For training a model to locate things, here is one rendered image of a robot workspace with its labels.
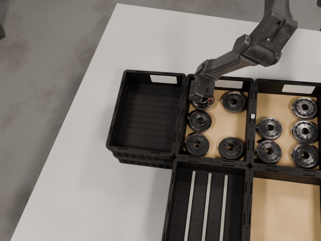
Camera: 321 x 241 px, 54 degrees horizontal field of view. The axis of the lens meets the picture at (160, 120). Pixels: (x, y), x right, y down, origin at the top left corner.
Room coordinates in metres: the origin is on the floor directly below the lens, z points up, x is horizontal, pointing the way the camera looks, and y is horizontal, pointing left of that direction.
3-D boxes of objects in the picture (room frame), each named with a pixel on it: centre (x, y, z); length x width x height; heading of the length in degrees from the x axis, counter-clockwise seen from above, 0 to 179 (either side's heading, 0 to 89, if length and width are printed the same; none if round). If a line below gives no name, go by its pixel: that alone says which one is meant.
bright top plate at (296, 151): (0.26, -0.52, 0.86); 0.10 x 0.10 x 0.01
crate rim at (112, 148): (0.65, 0.04, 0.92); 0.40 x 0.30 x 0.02; 154
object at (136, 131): (0.65, 0.04, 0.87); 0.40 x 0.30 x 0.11; 154
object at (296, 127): (0.35, -0.57, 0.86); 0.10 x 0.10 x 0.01
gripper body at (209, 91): (0.64, -0.21, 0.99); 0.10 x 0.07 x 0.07; 63
